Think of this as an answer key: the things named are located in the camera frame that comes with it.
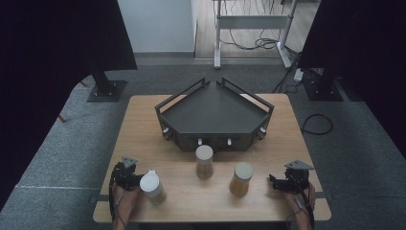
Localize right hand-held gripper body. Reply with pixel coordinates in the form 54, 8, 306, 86
282, 159, 315, 195

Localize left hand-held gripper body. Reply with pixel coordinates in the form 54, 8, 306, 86
112, 156, 139, 193

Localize spice jar with spout lid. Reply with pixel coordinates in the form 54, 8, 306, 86
139, 169, 168, 205

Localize short spice jar lid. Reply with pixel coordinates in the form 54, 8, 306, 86
229, 161, 255, 198

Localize tall spice jar lid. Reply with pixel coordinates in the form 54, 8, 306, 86
194, 144, 214, 180

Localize black corner shelf rack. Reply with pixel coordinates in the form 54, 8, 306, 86
154, 76, 276, 152

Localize person's left hand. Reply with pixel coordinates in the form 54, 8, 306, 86
111, 183, 142, 222

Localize person's right hand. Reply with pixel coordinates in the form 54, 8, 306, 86
284, 182, 317, 221

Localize black stand with square base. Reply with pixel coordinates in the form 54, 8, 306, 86
302, 67, 345, 103
86, 61, 128, 104

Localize large black curtain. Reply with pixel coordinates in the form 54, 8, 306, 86
0, 0, 139, 210

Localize narrow black curtain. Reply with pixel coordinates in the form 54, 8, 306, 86
297, 0, 406, 159

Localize left hand-held gripper cable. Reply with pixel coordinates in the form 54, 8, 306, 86
108, 171, 128, 230

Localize hand-held gripper cable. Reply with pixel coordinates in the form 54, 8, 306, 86
285, 185, 316, 230
108, 171, 128, 230

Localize right hand-held gripper cable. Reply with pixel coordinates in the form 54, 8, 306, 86
285, 185, 316, 230

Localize looped black floor cable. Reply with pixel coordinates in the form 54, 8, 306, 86
301, 113, 334, 136

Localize bundle of black cables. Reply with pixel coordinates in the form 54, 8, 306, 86
219, 0, 303, 52

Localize white desk frame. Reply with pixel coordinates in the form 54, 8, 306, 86
213, 0, 300, 70

